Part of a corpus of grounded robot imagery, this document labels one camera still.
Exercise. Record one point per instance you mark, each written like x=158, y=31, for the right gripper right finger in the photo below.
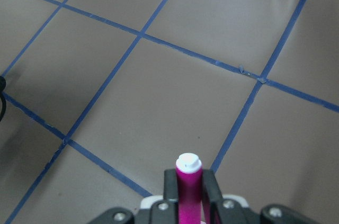
x=210, y=188

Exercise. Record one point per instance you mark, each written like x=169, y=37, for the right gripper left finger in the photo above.
x=170, y=191

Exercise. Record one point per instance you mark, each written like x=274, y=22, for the pink pen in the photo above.
x=189, y=180

